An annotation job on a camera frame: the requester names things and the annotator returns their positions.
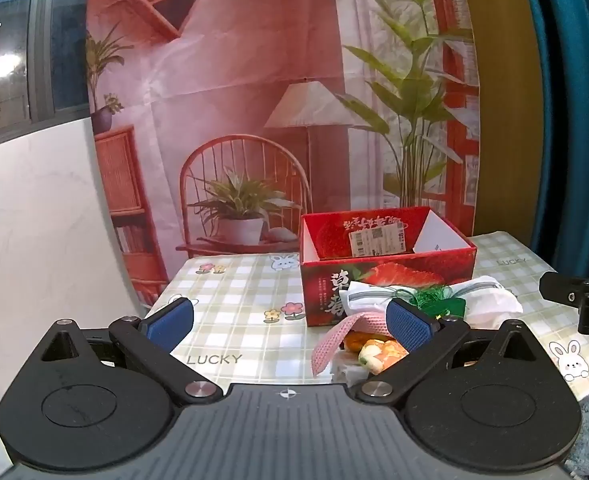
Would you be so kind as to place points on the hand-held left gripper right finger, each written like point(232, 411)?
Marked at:
point(409, 330)

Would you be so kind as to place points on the white plastic bag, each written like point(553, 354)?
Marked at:
point(489, 305)

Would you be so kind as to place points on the teal curtain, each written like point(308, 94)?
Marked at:
point(574, 110)

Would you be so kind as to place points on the orange yellow plush toy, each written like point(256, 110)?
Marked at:
point(379, 352)

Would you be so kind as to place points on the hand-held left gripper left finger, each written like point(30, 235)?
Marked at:
point(167, 322)

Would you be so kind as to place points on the printed room scene backdrop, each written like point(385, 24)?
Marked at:
point(254, 60)

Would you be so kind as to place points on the window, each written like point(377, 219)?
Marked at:
point(4, 35)

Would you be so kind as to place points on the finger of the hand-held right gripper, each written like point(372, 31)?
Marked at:
point(564, 285)

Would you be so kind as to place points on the white pouch with grey stripe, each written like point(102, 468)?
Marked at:
point(369, 295)

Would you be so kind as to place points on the green checked tablecloth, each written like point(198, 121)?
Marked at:
point(234, 285)

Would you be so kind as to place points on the red strawberry print box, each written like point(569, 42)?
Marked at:
point(324, 290)

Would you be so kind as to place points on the green ribbon bundle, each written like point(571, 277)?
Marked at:
point(424, 297)

